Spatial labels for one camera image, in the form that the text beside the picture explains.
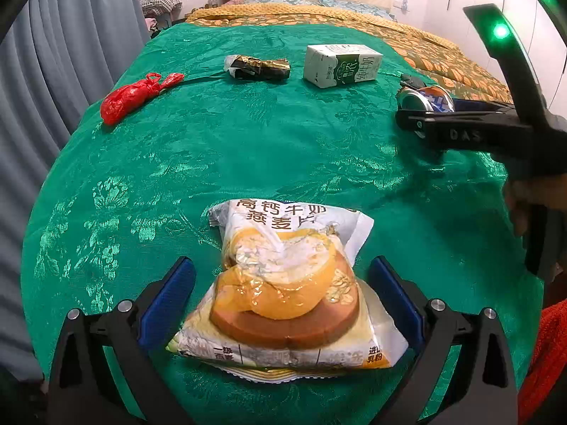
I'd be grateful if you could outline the blue-grey curtain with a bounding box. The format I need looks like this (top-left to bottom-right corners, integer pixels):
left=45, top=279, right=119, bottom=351
left=0, top=0, right=150, bottom=381

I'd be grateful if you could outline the dark foil wrapper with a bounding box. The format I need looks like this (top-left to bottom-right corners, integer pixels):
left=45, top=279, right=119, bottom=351
left=224, top=54, right=292, bottom=83

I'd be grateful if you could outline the white wardrobe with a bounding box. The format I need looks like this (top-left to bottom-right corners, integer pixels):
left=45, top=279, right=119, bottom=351
left=423, top=0, right=567, bottom=117

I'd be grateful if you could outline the green floral tablecloth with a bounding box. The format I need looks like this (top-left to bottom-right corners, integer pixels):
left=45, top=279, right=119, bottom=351
left=20, top=22, right=545, bottom=425

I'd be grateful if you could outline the white green milk carton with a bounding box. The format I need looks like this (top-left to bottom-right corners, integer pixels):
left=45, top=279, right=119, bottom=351
left=303, top=44, right=384, bottom=89

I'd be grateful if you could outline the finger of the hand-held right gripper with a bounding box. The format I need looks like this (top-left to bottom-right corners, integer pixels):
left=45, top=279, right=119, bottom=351
left=453, top=100, right=517, bottom=114
left=395, top=110, right=449, bottom=148

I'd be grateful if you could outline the orange drink can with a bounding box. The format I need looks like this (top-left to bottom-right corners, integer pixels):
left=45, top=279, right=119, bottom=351
left=395, top=85, right=456, bottom=116

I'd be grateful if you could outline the white yellow oatmeal packet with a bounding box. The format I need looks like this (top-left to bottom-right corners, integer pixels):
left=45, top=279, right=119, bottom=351
left=166, top=198, right=409, bottom=384

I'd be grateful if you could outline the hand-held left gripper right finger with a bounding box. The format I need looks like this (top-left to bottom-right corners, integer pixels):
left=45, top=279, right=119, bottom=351
left=369, top=256, right=519, bottom=425

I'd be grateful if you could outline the pile of clothes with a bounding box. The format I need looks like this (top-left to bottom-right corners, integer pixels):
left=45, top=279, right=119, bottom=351
left=139, top=0, right=185, bottom=21

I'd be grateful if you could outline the person's orange fleece clothing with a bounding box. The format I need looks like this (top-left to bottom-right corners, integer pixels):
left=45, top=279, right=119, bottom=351
left=517, top=299, right=567, bottom=424

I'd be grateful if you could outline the person's right hand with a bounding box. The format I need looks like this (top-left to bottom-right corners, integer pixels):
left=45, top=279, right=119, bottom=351
left=503, top=172, right=567, bottom=236

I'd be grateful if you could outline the red plastic bag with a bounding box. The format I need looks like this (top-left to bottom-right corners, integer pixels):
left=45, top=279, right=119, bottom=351
left=100, top=72, right=185, bottom=126

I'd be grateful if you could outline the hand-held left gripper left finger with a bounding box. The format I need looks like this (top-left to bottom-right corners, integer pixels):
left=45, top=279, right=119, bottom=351
left=46, top=256, right=197, bottom=425

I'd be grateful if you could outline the dark suitcase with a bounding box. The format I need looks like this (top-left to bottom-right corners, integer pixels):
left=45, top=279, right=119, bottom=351
left=151, top=11, right=187, bottom=37

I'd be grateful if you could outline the yellow dotted blanket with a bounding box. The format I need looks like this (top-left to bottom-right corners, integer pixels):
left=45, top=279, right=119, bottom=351
left=184, top=2, right=461, bottom=50

